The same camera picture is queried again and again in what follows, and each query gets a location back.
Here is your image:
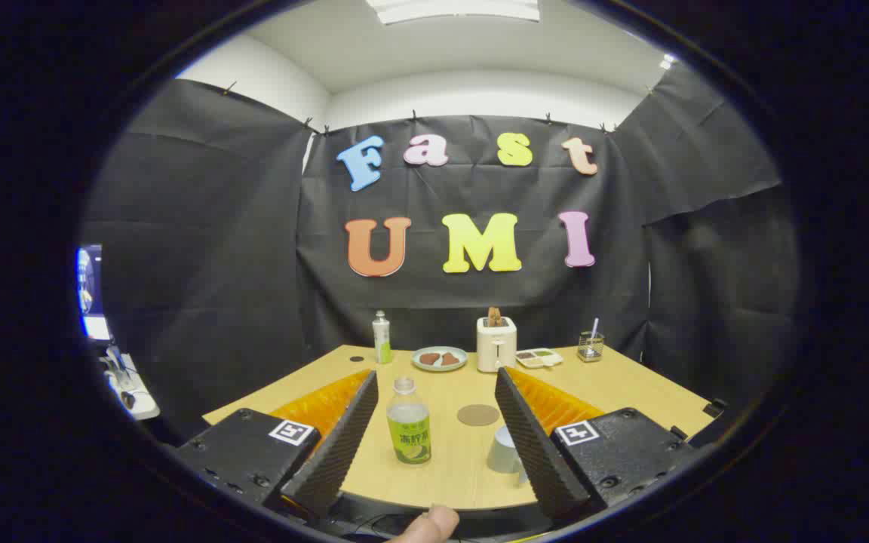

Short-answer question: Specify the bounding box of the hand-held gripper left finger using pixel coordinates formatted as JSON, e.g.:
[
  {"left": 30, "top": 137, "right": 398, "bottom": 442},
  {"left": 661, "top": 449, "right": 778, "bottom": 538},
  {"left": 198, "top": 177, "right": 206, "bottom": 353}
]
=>
[{"left": 174, "top": 368, "right": 379, "bottom": 521}]

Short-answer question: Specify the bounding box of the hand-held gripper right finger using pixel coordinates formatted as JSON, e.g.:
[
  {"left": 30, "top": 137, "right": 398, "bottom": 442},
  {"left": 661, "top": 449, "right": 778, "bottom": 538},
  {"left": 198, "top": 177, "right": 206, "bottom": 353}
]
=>
[{"left": 495, "top": 367, "right": 699, "bottom": 521}]

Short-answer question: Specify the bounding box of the pale grey cup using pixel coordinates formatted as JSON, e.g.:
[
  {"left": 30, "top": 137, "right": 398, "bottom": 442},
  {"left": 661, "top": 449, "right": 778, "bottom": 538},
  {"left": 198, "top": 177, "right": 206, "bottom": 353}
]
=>
[{"left": 487, "top": 425, "right": 530, "bottom": 483}]

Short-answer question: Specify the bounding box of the round brown coaster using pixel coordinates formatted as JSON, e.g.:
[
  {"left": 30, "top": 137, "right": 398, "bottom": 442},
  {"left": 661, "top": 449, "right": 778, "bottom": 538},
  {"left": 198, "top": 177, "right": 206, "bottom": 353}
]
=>
[{"left": 456, "top": 404, "right": 501, "bottom": 428}]

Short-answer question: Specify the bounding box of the green label juice bottle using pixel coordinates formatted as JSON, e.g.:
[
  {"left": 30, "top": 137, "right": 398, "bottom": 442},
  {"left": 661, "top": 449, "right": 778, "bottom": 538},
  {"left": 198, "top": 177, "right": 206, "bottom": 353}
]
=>
[{"left": 386, "top": 376, "right": 432, "bottom": 465}]

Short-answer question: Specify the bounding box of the slim white green bottle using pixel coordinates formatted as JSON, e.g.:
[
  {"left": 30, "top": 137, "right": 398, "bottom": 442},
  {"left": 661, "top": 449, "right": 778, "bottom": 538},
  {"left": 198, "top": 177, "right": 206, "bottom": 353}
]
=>
[{"left": 372, "top": 310, "right": 392, "bottom": 365}]

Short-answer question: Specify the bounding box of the white compartment tray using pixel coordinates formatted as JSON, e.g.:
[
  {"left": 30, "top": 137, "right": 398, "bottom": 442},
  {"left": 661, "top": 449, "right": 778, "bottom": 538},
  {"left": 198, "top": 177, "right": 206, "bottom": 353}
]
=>
[{"left": 515, "top": 348, "right": 563, "bottom": 370}]

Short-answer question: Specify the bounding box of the wooden table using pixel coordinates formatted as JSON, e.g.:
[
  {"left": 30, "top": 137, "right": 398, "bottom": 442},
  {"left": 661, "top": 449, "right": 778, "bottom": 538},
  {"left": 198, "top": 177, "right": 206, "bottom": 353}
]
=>
[{"left": 202, "top": 344, "right": 716, "bottom": 511}]

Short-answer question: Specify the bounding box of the cream toaster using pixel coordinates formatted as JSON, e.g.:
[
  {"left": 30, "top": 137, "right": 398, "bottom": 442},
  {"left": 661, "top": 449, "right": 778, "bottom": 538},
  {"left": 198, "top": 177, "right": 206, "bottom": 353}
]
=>
[{"left": 476, "top": 317, "right": 517, "bottom": 373}]

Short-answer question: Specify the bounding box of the pale green plate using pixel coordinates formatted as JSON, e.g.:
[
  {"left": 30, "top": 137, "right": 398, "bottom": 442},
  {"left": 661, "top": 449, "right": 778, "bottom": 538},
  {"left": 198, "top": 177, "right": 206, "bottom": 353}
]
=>
[{"left": 411, "top": 346, "right": 469, "bottom": 373}]

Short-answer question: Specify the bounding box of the black backdrop cloth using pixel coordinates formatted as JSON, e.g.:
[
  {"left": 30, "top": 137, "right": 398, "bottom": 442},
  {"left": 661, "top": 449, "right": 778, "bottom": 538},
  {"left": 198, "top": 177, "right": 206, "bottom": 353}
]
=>
[{"left": 80, "top": 64, "right": 801, "bottom": 438}]

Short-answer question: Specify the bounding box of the white side desk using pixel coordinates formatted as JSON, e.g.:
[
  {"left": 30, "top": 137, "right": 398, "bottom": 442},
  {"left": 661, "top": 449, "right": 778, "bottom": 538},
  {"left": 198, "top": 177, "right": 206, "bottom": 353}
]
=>
[{"left": 99, "top": 343, "right": 161, "bottom": 421}]

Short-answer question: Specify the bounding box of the computer monitor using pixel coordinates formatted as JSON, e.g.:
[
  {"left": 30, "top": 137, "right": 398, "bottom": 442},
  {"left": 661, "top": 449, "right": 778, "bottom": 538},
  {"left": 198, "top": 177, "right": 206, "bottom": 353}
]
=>
[{"left": 76, "top": 244, "right": 112, "bottom": 342}]

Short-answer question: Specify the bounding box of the large ceiling light panel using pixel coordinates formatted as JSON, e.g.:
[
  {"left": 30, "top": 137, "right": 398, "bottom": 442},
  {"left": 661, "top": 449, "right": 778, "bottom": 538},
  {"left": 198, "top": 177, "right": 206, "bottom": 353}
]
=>
[{"left": 365, "top": 0, "right": 541, "bottom": 26}]

